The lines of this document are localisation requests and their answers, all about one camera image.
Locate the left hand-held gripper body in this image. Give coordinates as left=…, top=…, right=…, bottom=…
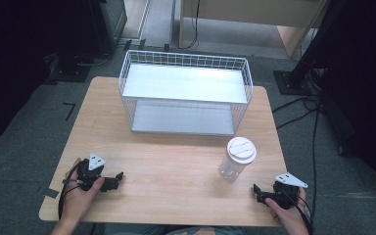
left=75, top=152, right=119, bottom=193

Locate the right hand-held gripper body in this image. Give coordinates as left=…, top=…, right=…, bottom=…
left=256, top=172, right=309, bottom=211

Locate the clear jar with white lid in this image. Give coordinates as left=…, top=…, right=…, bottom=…
left=217, top=136, right=258, bottom=182

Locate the white wire shelf rack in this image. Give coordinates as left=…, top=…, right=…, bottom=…
left=117, top=49, right=255, bottom=137

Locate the person's right hand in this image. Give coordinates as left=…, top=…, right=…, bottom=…
left=264, top=187, right=311, bottom=235

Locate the person's left hand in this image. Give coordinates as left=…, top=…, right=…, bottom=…
left=60, top=157, right=106, bottom=223

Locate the black metal stand base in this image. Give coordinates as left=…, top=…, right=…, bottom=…
left=272, top=0, right=360, bottom=97

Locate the wooden furniture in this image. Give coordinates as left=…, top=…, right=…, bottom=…
left=178, top=0, right=330, bottom=59

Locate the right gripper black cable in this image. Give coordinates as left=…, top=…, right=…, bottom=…
left=273, top=184, right=314, bottom=235

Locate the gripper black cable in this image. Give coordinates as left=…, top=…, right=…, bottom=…
left=273, top=184, right=314, bottom=235
left=57, top=159, right=86, bottom=220

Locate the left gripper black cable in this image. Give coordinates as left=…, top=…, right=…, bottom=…
left=57, top=159, right=86, bottom=220

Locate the black floor cable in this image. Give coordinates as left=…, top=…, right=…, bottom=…
left=271, top=67, right=327, bottom=226

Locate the black stand base with cables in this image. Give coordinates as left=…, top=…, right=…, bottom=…
left=42, top=38, right=125, bottom=86

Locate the black hanging cable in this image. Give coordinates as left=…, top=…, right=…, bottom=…
left=179, top=0, right=201, bottom=51

